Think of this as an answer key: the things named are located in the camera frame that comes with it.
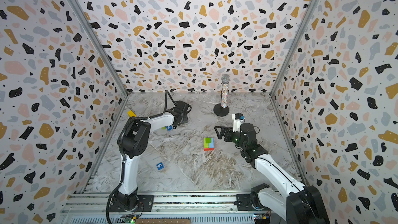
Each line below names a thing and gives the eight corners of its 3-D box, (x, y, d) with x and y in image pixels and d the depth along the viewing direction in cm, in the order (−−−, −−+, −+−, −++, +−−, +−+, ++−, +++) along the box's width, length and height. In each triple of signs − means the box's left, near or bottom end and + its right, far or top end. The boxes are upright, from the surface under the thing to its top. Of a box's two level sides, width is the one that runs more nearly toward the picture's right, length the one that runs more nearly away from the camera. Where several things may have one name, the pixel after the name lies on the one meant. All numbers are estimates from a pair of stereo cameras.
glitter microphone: (219, 117, 110) (223, 81, 85) (219, 109, 115) (222, 73, 90) (225, 117, 110) (231, 81, 85) (224, 109, 115) (229, 73, 90)
